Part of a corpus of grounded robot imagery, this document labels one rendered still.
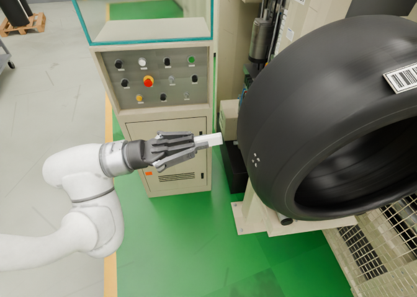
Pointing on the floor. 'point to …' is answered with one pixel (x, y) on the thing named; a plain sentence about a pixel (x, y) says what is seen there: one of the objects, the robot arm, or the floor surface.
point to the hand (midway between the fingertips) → (208, 141)
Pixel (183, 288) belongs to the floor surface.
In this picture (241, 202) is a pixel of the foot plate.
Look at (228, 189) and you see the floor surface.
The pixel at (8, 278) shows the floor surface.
